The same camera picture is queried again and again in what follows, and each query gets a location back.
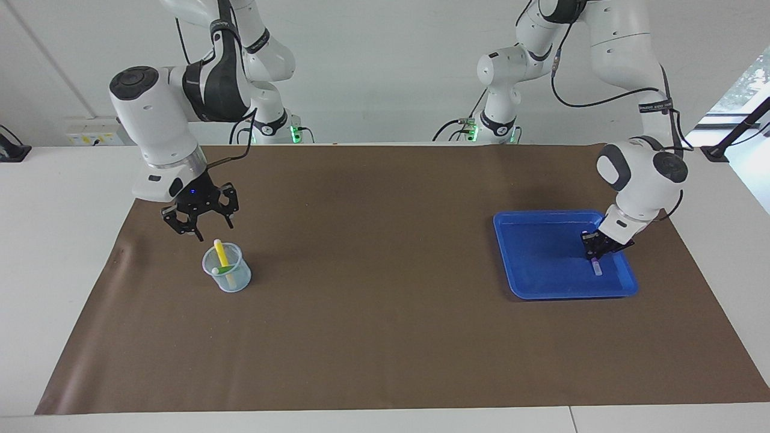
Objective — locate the black clamp stand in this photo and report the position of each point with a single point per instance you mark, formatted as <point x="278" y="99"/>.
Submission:
<point x="719" y="150"/>

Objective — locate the window with greenery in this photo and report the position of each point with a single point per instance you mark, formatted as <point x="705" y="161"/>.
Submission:
<point x="746" y="84"/>

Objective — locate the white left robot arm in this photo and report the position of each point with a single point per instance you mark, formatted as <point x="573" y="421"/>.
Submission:
<point x="637" y="180"/>

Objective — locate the white wall socket strip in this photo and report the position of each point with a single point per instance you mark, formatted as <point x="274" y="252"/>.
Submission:
<point x="90" y="135"/>

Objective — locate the black table clamp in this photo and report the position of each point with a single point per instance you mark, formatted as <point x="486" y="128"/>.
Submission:
<point x="12" y="150"/>

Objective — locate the blue plastic tray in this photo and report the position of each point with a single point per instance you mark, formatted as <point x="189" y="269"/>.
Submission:
<point x="541" y="264"/>

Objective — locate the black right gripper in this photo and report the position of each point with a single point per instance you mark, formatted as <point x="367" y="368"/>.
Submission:
<point x="195" y="195"/>

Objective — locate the light blue mesh pen cup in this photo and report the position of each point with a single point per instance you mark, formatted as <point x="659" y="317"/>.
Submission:
<point x="234" y="282"/>

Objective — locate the green pen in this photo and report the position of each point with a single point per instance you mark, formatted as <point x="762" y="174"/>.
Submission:
<point x="224" y="270"/>

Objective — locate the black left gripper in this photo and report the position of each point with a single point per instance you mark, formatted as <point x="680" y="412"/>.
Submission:
<point x="610" y="242"/>

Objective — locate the yellow pen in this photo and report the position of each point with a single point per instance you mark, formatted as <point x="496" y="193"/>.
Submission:
<point x="221" y="252"/>

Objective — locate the brown table mat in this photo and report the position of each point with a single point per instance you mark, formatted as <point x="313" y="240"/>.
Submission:
<point x="385" y="337"/>

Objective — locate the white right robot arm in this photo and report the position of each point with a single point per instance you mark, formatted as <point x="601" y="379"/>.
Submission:
<point x="150" y="114"/>

